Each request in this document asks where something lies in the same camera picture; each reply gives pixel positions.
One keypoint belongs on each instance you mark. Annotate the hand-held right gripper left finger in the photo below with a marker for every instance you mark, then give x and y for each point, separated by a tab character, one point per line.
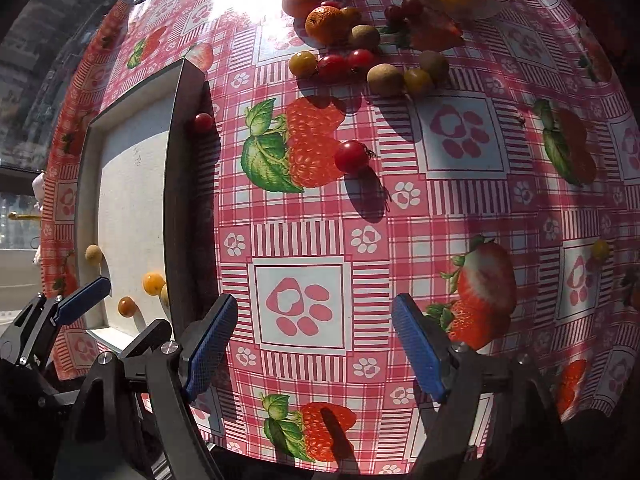
210	345

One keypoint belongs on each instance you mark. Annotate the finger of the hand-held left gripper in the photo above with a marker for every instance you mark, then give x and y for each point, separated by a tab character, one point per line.
149	339
82	298

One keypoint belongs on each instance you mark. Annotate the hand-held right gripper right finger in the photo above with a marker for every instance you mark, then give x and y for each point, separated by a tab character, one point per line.
419	350

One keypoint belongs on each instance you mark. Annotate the grey rimmed white tray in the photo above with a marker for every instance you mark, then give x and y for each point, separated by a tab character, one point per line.
132	195

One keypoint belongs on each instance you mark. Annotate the orange cherry tomato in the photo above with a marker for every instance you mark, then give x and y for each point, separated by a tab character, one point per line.
153	282
126	306

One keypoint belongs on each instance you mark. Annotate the yellow rod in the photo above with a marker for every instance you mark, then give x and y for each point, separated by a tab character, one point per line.
22	216

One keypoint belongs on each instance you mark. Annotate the red checkered printed tablecloth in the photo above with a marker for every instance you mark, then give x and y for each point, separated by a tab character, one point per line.
300	230

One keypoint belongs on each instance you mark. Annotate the brown kiwi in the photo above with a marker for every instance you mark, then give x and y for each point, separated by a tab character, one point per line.
385	80
364	36
434	64

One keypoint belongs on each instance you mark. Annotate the dark red cherry tomato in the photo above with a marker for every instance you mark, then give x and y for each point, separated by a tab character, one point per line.
393	12
411	6

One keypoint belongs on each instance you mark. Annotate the orange mandarin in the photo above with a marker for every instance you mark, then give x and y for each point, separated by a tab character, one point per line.
301	0
327	24

